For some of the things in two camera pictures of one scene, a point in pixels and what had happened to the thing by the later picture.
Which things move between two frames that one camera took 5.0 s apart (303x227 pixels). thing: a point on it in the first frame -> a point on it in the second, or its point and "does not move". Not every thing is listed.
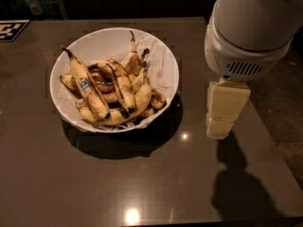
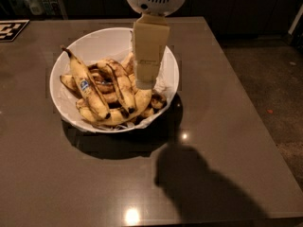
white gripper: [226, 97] -> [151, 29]
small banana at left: [73, 83] does not move
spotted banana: [121, 80] does not move
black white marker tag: [9, 29] does not move
